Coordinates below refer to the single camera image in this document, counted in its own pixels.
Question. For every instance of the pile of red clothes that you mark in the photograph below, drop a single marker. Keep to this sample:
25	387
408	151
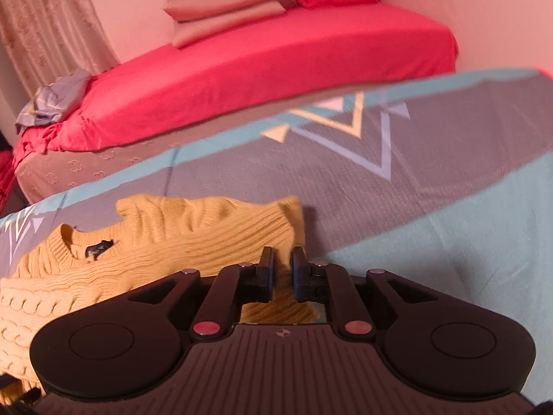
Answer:
5	177

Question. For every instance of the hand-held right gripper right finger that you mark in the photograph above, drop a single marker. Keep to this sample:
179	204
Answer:
295	270

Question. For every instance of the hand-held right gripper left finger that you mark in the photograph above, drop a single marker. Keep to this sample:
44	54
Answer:
271	270

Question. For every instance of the crumpled blue grey cloth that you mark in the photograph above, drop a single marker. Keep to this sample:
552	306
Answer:
56	99

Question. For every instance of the beige patterned curtain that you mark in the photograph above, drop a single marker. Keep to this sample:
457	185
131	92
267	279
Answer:
47	21

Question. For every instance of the blue grey patterned bedsheet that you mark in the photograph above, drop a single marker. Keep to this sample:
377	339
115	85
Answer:
432	224

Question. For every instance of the red bed sheet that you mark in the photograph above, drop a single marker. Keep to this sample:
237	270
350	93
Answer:
268	73

